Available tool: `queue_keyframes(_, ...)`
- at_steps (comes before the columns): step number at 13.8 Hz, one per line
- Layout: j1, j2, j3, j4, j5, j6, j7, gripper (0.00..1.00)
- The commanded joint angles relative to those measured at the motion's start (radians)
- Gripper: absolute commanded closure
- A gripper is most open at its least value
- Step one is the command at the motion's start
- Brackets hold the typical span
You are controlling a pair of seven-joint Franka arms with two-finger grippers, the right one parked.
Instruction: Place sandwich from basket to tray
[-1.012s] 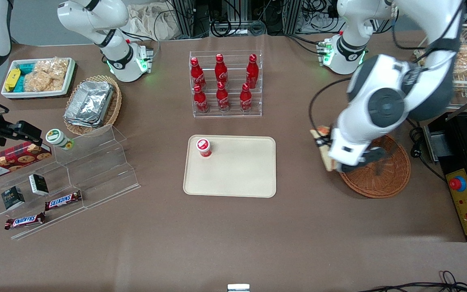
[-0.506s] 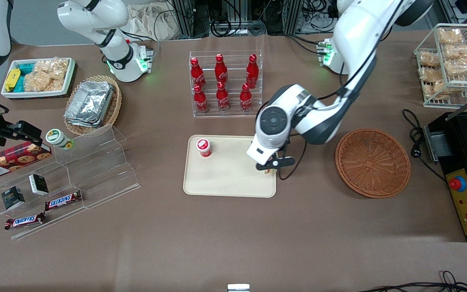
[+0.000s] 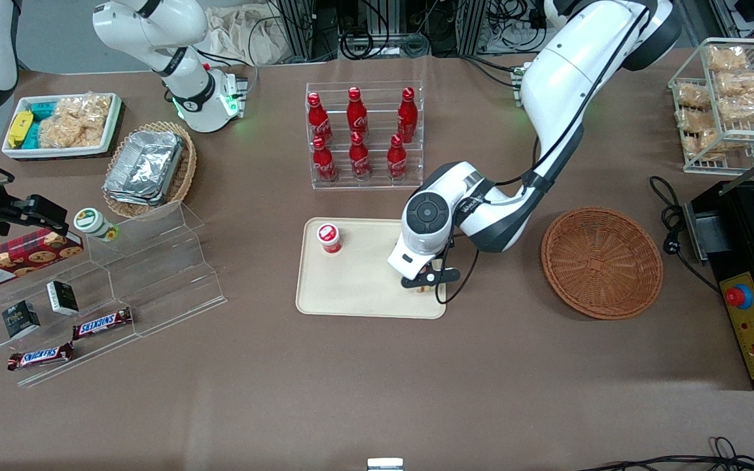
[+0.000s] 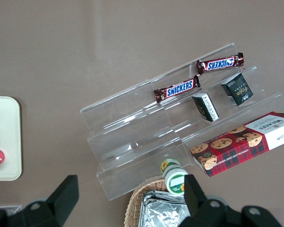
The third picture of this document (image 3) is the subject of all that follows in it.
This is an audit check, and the coiled black cable bundle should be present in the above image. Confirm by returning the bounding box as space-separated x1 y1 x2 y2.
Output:
340 27 431 61

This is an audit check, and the black appliance power cable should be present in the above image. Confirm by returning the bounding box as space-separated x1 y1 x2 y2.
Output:
649 175 722 293

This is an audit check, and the clear bag of fried snacks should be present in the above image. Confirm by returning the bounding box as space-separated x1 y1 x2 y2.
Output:
716 71 754 96
681 130 725 162
717 94 754 123
677 108 719 133
674 83 712 109
706 45 749 72

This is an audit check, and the red emergency stop button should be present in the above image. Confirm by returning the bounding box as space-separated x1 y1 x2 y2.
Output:
725 284 754 310

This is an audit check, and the red tartan Walkers cookie box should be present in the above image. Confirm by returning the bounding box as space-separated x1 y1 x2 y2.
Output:
0 228 85 292

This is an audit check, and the clear acrylic stepped display stand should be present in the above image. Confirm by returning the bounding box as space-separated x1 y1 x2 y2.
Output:
86 200 227 338
0 239 143 388

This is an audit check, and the aluminium frame profile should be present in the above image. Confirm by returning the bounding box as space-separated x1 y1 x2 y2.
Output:
274 0 317 63

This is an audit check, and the red and white cup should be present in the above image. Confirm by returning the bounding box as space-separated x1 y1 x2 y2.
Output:
316 223 344 256

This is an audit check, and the black box with white side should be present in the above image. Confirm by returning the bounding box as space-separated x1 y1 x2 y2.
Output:
46 280 81 316

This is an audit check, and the clear bag of rice crackers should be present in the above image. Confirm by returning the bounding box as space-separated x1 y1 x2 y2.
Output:
55 95 114 146
37 113 83 149

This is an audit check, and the white green-label yogurt bottle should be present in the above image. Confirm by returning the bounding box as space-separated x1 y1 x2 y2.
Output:
74 207 120 243

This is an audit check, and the stack of silver foil trays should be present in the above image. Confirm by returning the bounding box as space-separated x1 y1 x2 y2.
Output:
103 130 185 207

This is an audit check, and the black countertop appliance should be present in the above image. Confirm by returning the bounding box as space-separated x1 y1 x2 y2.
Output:
683 141 754 392

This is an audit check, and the red cola bottle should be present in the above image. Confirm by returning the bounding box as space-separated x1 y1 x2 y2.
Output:
307 92 334 143
346 87 370 135
312 136 339 183
386 134 409 181
397 87 419 142
349 131 373 181

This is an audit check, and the black box with gold print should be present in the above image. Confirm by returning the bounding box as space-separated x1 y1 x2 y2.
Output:
1 300 41 340

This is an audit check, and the empty round brown wicker basket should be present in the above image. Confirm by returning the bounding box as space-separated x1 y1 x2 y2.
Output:
541 207 665 321

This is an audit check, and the black floor cable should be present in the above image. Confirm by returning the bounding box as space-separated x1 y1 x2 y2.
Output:
573 436 754 471

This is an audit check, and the cream cloth bag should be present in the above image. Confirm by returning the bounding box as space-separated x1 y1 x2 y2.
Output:
202 3 287 67

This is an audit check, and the clear acrylic bottle rack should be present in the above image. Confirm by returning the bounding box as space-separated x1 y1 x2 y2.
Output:
305 80 425 191

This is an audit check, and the cream plastic serving tray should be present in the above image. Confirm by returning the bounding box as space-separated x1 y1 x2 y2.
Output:
295 217 448 320

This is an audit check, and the white rectangular snack bin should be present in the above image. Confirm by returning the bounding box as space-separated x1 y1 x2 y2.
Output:
1 92 123 160

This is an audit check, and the yellow snack packet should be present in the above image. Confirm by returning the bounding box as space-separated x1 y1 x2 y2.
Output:
7 111 35 149

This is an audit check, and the teal snack packet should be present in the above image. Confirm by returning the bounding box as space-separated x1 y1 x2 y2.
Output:
24 100 58 150

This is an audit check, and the wicker basket holding foil trays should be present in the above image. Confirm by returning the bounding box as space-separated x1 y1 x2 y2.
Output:
102 121 198 220

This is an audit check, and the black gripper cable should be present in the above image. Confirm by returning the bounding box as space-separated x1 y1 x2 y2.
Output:
434 7 647 306

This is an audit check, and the Snickers chocolate bar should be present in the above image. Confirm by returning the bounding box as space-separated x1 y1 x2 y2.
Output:
7 341 75 372
72 307 134 340

